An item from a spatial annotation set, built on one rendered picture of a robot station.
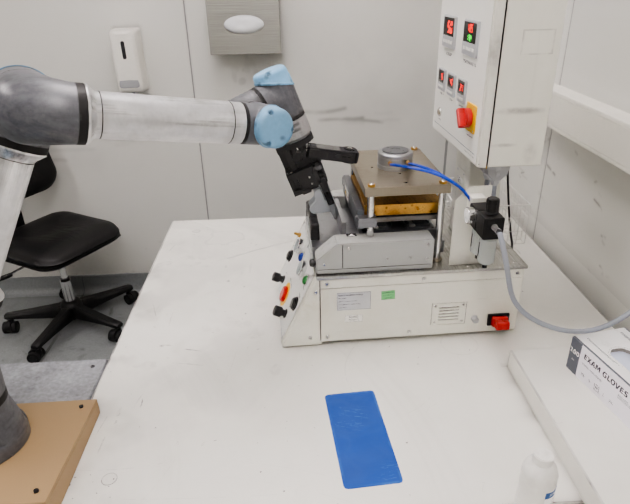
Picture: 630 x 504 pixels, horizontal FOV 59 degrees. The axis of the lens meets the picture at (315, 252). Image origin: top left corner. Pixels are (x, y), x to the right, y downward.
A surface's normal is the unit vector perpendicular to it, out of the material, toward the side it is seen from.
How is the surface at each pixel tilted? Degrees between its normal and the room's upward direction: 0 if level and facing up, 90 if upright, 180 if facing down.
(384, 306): 90
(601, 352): 6
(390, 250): 90
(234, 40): 90
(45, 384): 0
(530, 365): 0
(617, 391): 90
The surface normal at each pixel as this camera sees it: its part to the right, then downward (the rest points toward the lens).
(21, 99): 0.00, -0.04
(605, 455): -0.02, -0.89
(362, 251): 0.08, 0.44
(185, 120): 0.51, 0.23
